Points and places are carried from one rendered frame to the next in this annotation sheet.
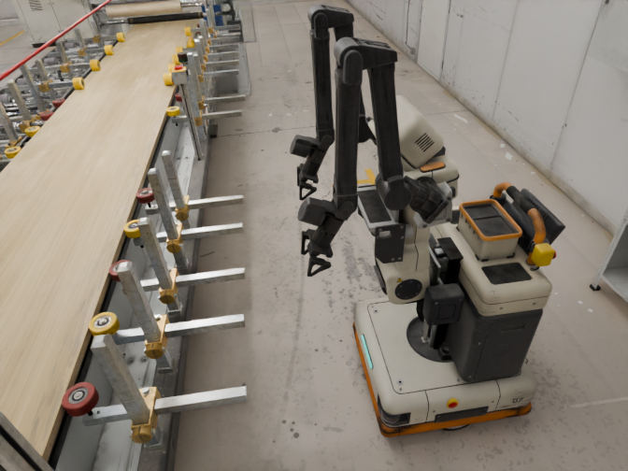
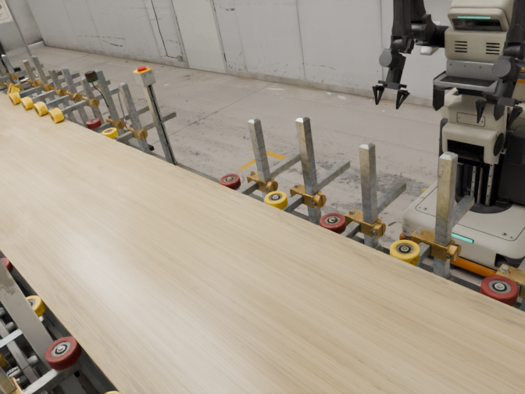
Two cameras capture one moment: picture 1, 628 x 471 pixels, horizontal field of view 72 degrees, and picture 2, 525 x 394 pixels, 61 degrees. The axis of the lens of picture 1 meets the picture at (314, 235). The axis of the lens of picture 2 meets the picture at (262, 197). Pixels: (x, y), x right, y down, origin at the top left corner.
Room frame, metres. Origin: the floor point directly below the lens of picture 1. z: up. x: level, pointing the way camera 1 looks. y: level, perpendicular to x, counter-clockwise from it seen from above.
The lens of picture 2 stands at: (0.33, 1.45, 1.74)
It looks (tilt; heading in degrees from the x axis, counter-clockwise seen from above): 32 degrees down; 327
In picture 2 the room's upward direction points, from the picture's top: 11 degrees counter-clockwise
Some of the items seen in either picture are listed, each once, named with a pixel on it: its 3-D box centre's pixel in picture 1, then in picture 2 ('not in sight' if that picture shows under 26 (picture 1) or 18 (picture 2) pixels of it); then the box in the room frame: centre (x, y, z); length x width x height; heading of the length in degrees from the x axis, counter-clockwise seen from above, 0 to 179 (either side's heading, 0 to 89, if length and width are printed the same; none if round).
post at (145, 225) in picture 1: (163, 276); (369, 208); (1.13, 0.53, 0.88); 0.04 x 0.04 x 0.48; 6
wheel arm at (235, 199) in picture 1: (195, 205); (268, 176); (1.67, 0.53, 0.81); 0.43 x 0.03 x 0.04; 96
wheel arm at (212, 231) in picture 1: (189, 234); (313, 188); (1.42, 0.50, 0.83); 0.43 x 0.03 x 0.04; 96
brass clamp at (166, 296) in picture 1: (169, 286); (365, 223); (1.15, 0.53, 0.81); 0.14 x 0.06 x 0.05; 6
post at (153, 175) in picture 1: (169, 224); (310, 178); (1.38, 0.55, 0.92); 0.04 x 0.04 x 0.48; 6
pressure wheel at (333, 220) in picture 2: (125, 278); (333, 232); (1.15, 0.68, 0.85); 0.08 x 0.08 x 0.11
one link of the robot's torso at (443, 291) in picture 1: (414, 287); (490, 147); (1.19, -0.37, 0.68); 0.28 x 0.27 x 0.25; 6
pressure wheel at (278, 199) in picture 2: (137, 235); (277, 209); (1.40, 0.70, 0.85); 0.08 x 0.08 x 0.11
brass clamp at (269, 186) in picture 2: (182, 207); (262, 182); (1.65, 0.58, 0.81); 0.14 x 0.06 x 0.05; 6
